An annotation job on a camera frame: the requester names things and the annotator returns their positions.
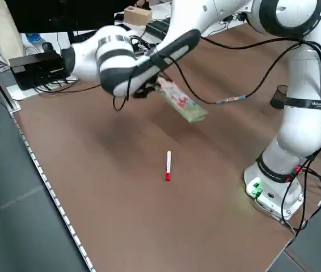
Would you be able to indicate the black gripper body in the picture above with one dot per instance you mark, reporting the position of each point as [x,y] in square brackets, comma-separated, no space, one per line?
[145,90]

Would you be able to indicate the colourful green book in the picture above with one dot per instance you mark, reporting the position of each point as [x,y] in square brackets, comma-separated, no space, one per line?
[183,102]

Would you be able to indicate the red-capped whiteboard marker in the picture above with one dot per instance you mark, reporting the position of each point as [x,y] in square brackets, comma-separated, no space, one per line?
[168,164]

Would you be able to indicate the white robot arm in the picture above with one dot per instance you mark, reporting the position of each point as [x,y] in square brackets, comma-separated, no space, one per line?
[112,51]

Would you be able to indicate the black mesh pen holder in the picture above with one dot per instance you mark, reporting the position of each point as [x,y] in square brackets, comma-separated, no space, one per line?
[278,97]

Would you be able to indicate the black finned power unit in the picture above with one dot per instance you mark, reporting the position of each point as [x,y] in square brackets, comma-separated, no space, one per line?
[157,27]

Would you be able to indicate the cardboard block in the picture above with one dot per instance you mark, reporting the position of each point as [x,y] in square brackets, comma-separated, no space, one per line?
[137,15]

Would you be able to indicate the black monitor stand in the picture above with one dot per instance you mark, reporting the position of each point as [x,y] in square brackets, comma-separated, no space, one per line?
[72,42]

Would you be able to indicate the person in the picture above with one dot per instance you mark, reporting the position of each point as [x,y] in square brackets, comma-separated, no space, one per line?
[143,3]

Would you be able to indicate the black computer mouse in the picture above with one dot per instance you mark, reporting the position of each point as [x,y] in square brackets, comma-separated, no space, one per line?
[48,46]

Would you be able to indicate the black docking box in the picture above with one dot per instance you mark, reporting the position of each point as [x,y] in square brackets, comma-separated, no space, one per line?
[35,71]

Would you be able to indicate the black computer monitor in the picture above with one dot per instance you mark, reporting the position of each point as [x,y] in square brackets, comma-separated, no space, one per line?
[61,14]

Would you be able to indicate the blue bottle cap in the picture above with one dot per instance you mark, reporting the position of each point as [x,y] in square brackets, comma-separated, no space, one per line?
[33,37]

